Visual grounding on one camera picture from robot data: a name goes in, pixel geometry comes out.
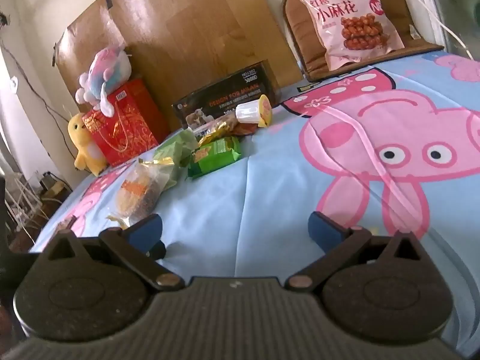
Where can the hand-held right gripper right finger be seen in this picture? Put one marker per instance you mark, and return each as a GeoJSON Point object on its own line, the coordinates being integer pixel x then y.
{"type": "Point", "coordinates": [323, 228]}

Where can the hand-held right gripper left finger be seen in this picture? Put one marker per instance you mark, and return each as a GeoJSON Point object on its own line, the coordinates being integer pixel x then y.
{"type": "Point", "coordinates": [144, 230]}

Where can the clear pastry packet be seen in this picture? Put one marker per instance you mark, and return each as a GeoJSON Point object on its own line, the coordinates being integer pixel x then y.
{"type": "Point", "coordinates": [138, 191]}

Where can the pale green snack packet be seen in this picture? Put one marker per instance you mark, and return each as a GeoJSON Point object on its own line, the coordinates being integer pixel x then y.
{"type": "Point", "coordinates": [172, 153]}

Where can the bright green snack packet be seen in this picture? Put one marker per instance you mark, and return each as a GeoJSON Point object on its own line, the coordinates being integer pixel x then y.
{"type": "Point", "coordinates": [213, 155]}

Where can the orange snack packet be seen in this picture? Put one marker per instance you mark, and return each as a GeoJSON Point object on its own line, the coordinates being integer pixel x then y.
{"type": "Point", "coordinates": [245, 130]}

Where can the gold snack packet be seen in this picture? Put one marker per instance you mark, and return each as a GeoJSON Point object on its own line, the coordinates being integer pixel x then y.
{"type": "Point", "coordinates": [215, 127]}

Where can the white packet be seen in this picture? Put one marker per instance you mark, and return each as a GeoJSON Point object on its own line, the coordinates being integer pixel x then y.
{"type": "Point", "coordinates": [249, 112]}

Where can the black cardboard box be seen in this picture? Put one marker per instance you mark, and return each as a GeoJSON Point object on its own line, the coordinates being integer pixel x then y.
{"type": "Point", "coordinates": [225, 93]}

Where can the printed blanket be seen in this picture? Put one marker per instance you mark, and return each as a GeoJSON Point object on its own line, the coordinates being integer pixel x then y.
{"type": "Point", "coordinates": [262, 180]}

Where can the yellow plush toy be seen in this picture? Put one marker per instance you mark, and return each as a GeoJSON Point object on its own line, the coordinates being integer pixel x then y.
{"type": "Point", "coordinates": [84, 146]}

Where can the red gift bag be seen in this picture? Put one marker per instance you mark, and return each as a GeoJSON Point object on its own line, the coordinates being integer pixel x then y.
{"type": "Point", "coordinates": [127, 127]}

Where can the pink and blue plush toy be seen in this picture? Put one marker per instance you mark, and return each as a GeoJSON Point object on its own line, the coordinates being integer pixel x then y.
{"type": "Point", "coordinates": [107, 71]}

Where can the brown seat cushion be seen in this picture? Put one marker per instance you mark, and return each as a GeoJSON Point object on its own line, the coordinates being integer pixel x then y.
{"type": "Point", "coordinates": [300, 37]}

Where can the wooden board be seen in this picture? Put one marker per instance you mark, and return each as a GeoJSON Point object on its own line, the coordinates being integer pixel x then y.
{"type": "Point", "coordinates": [187, 33]}

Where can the pink snack bag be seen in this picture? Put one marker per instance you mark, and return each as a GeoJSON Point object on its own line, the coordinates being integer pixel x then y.
{"type": "Point", "coordinates": [345, 18]}

